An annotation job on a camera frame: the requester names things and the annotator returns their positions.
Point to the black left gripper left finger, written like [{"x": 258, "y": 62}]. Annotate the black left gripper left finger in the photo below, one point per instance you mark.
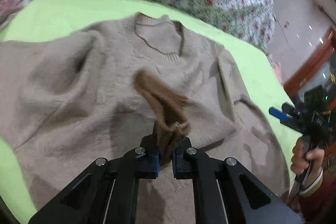
[{"x": 107, "y": 190}]

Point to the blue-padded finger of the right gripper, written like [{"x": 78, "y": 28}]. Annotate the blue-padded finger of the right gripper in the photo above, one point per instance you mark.
[{"x": 280, "y": 115}]

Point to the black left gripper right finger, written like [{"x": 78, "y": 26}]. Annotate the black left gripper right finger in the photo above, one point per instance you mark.
[{"x": 225, "y": 191}]

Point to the beige knit sweater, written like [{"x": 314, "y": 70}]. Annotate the beige knit sweater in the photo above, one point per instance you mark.
[{"x": 98, "y": 91}]

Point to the right forearm red sleeve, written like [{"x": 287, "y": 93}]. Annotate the right forearm red sleeve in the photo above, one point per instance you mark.
[{"x": 316, "y": 204}]

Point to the person's right hand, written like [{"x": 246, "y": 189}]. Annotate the person's right hand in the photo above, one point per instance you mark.
[{"x": 300, "y": 160}]

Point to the red wooden furniture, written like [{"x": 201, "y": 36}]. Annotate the red wooden furniture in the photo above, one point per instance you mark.
[{"x": 311, "y": 66}]

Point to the light green bed sheet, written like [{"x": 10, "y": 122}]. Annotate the light green bed sheet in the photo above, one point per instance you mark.
[{"x": 44, "y": 20}]

